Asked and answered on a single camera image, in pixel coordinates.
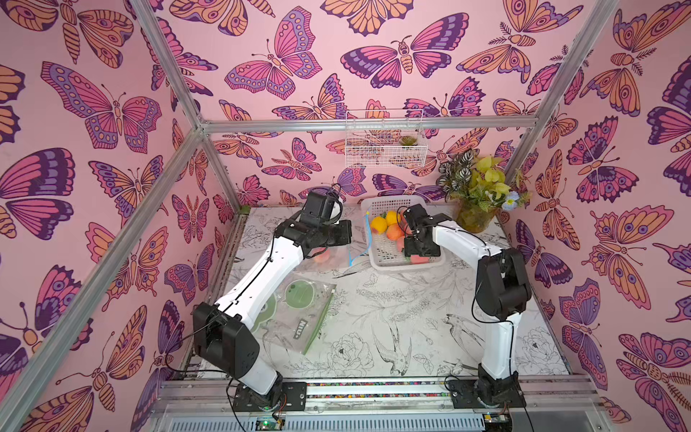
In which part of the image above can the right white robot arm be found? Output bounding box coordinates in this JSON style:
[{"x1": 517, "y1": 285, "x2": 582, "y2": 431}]
[{"x1": 402, "y1": 204, "x2": 532, "y2": 408}]

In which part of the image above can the white wire wall basket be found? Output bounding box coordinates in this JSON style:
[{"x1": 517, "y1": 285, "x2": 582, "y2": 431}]
[{"x1": 342, "y1": 117, "x2": 428, "y2": 170}]

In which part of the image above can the yellow peach left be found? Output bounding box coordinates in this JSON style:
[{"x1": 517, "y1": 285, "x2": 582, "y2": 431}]
[{"x1": 370, "y1": 216, "x2": 389, "y2": 235}]

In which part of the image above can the clear green-zipper zip-top bag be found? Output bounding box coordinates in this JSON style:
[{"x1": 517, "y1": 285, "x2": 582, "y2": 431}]
[{"x1": 252, "y1": 273, "x2": 337, "y2": 355}]

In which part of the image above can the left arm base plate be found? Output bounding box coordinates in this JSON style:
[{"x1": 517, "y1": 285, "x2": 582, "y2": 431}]
[{"x1": 232, "y1": 382, "x2": 308, "y2": 412}]

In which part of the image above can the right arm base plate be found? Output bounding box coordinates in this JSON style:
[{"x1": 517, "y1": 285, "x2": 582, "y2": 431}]
[{"x1": 446, "y1": 378, "x2": 527, "y2": 410}]

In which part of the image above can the clear blue-zipper zip-top bag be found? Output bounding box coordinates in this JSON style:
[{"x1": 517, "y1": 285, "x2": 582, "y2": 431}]
[{"x1": 297, "y1": 207, "x2": 371, "y2": 277}]

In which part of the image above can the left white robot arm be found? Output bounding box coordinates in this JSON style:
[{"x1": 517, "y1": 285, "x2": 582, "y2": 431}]
[{"x1": 192, "y1": 188, "x2": 352, "y2": 398}]

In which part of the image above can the yellow peach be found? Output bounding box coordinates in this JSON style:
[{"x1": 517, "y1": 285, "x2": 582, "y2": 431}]
[
  {"x1": 384, "y1": 211, "x2": 401, "y2": 226},
  {"x1": 370, "y1": 216, "x2": 389, "y2": 235}
]

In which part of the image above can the yellow peach right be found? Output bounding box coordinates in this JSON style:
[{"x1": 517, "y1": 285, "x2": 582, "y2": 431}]
[{"x1": 384, "y1": 211, "x2": 401, "y2": 226}]

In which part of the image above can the pink peach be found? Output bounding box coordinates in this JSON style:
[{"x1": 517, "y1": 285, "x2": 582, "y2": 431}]
[
  {"x1": 312, "y1": 248, "x2": 331, "y2": 264},
  {"x1": 410, "y1": 255, "x2": 430, "y2": 265}
]

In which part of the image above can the orange-red peach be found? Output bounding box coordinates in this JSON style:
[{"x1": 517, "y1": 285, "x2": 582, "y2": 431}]
[{"x1": 386, "y1": 224, "x2": 405, "y2": 241}]

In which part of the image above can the aluminium frame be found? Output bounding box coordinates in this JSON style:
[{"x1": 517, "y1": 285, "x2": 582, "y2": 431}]
[{"x1": 1, "y1": 1, "x2": 618, "y2": 431}]

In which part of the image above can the potted artificial plant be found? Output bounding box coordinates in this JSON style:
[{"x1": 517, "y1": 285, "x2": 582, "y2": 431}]
[{"x1": 437, "y1": 149, "x2": 532, "y2": 234}]

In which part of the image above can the pink plastic basket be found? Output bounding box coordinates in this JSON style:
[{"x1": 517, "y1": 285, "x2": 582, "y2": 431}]
[{"x1": 360, "y1": 195, "x2": 446, "y2": 273}]

